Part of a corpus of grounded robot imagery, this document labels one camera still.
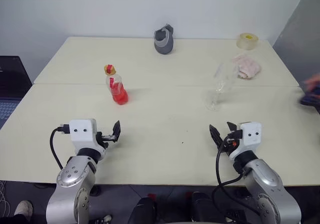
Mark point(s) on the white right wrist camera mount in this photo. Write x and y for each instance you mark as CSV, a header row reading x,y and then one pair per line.
x,y
251,134

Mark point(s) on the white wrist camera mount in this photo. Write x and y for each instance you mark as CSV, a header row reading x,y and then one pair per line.
x,y
251,134
81,133

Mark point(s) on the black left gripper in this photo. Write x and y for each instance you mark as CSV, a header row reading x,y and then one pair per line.
x,y
107,138

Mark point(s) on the pink crumpled cloth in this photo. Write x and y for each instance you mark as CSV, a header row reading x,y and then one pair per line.
x,y
247,67

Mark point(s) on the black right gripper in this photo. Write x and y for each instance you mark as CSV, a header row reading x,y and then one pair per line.
x,y
231,140

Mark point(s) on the translucent tape roll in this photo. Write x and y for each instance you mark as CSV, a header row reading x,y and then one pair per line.
x,y
247,43

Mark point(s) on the dark blue handheld object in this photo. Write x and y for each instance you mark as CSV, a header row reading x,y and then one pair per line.
x,y
311,100

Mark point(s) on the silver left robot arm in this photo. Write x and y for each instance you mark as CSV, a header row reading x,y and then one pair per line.
x,y
72,174

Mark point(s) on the red liquid plastic bottle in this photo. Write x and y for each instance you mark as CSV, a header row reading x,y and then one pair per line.
x,y
119,94

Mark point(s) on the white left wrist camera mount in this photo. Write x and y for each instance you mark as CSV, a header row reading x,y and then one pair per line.
x,y
81,133

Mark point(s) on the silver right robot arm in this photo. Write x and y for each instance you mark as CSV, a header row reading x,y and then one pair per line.
x,y
265,174

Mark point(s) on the dark rounded shape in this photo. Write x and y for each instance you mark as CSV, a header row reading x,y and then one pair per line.
x,y
143,211
203,207

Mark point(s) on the bystander hand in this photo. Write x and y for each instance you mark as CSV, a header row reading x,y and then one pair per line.
x,y
315,80

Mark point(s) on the clear plastic wine glass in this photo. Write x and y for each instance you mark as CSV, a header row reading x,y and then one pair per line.
x,y
220,89

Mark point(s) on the dark laptop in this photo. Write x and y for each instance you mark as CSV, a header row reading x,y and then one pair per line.
x,y
12,79

